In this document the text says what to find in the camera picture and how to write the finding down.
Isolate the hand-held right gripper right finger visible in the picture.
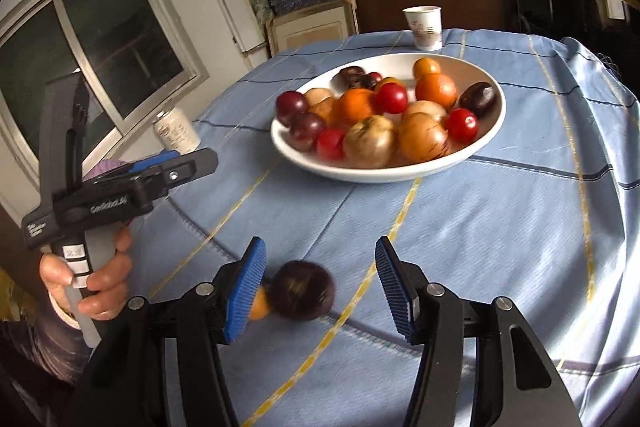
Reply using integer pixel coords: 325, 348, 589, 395
375, 236, 583, 427

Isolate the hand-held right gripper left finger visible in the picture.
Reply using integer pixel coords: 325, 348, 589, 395
60, 236, 268, 427

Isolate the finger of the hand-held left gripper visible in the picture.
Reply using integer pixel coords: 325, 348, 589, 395
127, 148, 219, 202
122, 151, 181, 172

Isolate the white oval plate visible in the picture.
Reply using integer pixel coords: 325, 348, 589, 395
270, 53, 507, 184

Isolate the red cherry tomato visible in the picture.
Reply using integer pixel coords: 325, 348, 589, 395
445, 108, 479, 144
375, 83, 409, 115
316, 128, 347, 160

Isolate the pale orange mandarin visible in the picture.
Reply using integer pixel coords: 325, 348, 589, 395
310, 99, 341, 128

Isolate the brown round pear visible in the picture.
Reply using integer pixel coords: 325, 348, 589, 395
401, 100, 448, 124
304, 87, 335, 108
397, 112, 449, 162
343, 115, 399, 169

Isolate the deep orange mandarin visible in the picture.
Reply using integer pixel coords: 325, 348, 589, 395
332, 88, 380, 130
415, 73, 459, 110

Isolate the person's left forearm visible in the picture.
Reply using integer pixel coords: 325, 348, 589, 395
0, 292, 106, 427

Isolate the person's left hand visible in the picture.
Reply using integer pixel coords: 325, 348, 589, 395
40, 227, 133, 320

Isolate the white drink can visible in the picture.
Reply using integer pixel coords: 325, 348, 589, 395
152, 107, 202, 154

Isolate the pink garment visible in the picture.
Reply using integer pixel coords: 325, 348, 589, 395
82, 158, 128, 182

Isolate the blue checked tablecloth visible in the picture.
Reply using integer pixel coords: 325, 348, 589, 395
120, 28, 640, 427

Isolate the grey framed window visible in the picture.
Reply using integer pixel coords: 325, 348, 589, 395
0, 0, 211, 188

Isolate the beige framed picture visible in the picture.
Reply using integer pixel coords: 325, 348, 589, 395
265, 0, 358, 58

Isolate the printed paper cup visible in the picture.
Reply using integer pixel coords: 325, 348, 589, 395
403, 6, 444, 52

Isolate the black panel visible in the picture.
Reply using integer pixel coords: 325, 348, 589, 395
512, 0, 640, 58

